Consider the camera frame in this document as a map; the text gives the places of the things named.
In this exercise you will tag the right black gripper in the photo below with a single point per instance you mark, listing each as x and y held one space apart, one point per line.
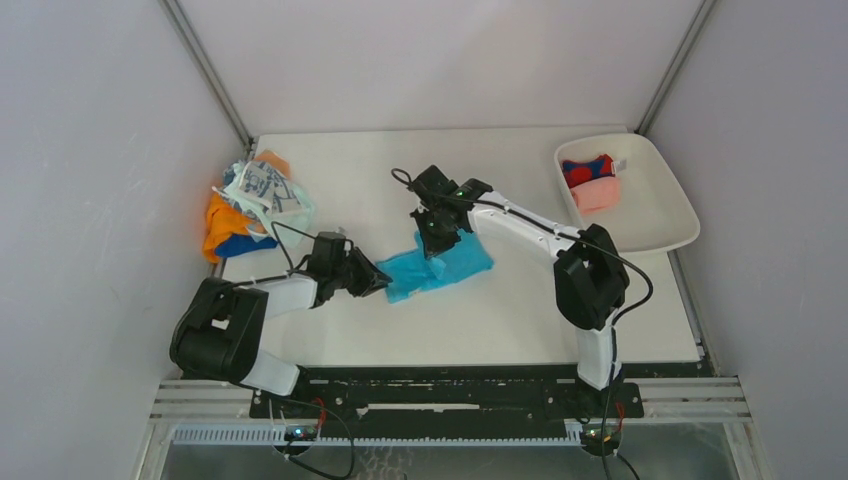
433 247

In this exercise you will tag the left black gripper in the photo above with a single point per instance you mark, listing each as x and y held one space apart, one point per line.
374 280

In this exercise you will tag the bright blue towel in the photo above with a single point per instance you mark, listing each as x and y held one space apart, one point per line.
412 273

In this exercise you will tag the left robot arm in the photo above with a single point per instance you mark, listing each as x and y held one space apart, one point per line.
219 335

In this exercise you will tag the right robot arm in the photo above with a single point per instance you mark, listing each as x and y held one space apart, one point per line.
589 277

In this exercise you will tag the mint green towel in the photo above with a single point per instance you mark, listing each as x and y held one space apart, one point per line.
299 217

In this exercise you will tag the dark blue towel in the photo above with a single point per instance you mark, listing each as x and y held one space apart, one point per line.
237 245

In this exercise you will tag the orange towel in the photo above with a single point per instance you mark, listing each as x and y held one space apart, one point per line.
222 220

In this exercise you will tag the red blue rolled towel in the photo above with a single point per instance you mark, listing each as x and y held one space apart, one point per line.
577 173

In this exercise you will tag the pink rolled towel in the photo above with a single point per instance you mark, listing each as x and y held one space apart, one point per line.
597 195

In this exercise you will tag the white plastic tray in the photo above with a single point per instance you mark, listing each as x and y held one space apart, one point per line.
654 214

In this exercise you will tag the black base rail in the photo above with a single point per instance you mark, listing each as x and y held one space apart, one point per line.
449 403

